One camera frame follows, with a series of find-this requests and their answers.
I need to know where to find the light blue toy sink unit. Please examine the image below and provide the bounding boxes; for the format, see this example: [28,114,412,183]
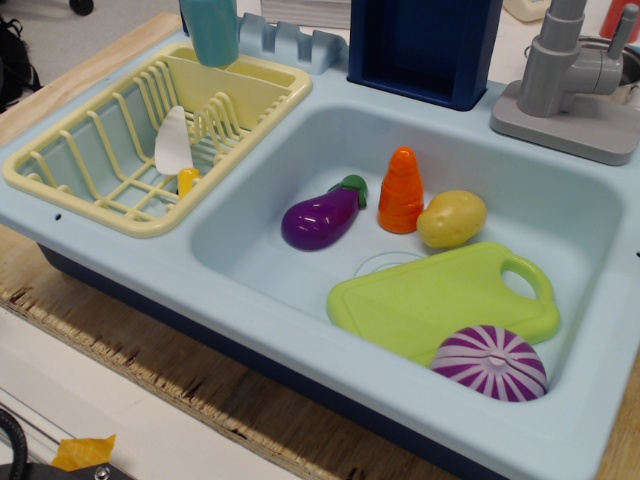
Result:
[1,15,639,479]

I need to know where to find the pale yellow drying rack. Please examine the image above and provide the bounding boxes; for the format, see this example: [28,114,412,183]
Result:
[3,42,312,238]

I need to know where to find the teal plastic cup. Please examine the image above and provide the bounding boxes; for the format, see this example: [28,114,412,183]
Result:
[179,0,239,67]

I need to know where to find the purple toy eggplant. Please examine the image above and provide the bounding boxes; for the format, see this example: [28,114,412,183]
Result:
[281,174,368,251]

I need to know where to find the orange toy carrot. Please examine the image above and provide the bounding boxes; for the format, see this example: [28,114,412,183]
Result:
[378,146,424,234]

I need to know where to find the green toy cutting board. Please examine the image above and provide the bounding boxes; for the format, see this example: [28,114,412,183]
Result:
[327,242,560,366]

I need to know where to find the yellow toy potato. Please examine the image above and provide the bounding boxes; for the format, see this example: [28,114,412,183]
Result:
[417,190,488,249]

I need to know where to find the purple striped toy onion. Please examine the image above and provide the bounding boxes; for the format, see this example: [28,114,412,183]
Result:
[430,325,548,402]

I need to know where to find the dark blue plastic box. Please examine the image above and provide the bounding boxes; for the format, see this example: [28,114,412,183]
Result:
[348,0,502,111]

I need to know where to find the grey toy faucet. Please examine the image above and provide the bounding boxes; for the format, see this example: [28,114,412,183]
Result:
[490,1,639,166]

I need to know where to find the cream container at top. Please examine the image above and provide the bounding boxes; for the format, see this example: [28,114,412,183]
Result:
[503,0,551,23]

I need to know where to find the yellow masking tape piece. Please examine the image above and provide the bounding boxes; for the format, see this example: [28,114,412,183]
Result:
[51,435,116,472]

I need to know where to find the black bag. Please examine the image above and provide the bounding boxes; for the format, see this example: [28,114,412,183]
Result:
[1,18,42,113]

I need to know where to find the red object at edge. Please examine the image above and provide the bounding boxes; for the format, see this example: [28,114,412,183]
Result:
[599,0,639,44]

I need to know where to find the toy knife yellow handle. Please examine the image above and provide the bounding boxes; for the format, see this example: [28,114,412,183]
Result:
[154,106,201,199]

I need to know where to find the black cable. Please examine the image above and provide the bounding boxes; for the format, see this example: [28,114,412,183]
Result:
[0,407,29,480]

